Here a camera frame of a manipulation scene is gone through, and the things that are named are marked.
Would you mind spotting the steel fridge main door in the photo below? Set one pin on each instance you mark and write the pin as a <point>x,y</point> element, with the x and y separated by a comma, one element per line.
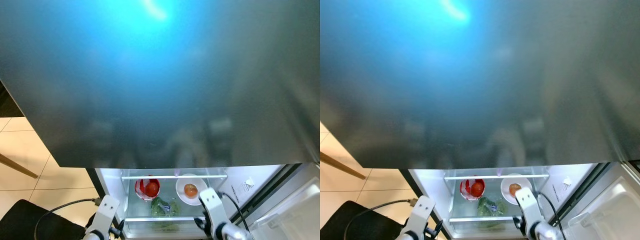
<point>295,215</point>
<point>615,215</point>

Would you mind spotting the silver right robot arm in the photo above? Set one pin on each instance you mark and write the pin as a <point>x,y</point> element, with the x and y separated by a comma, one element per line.
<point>545,234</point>
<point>230,234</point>

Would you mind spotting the steel fridge freezer door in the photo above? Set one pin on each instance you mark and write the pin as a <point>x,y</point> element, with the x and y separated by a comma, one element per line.
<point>475,90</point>
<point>150,90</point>

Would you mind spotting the green leafy vegetables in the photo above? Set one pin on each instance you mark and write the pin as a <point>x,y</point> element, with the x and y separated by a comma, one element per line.
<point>162,207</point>
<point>487,207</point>

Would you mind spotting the red bowl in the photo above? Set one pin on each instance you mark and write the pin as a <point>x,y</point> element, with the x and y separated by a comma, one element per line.
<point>465,192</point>
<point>140,192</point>

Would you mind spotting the black rug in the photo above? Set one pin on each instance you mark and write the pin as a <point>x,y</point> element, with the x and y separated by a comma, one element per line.
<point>30,222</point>
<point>355,225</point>

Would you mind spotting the wooden table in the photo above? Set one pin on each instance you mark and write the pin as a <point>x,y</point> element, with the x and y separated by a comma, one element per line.
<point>20,170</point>
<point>345,170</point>

